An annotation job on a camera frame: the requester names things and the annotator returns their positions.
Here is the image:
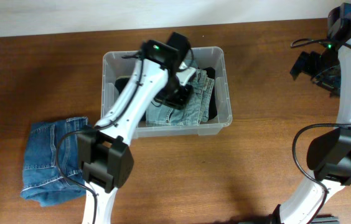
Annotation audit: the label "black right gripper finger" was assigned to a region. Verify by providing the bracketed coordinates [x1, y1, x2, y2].
[310, 51, 321, 77]
[290, 52, 312, 80]

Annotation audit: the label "light blue jeans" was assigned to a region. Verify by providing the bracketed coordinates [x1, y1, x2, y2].
[141, 63, 213, 127]

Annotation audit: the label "black garment with tape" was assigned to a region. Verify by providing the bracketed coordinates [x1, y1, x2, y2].
[114, 77, 129, 97]
[204, 67, 217, 121]

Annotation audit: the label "dark blue jeans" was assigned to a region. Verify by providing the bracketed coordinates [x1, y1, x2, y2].
[20, 117, 88, 207]

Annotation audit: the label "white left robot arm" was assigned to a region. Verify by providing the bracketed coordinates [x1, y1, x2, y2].
[77, 32, 195, 223]

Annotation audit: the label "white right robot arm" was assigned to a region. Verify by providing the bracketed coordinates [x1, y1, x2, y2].
[266, 3, 351, 223]

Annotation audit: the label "clear plastic storage bin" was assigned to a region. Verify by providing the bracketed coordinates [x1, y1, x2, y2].
[101, 47, 232, 139]

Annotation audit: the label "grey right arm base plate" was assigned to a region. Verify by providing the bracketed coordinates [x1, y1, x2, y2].
[311, 216, 340, 224]

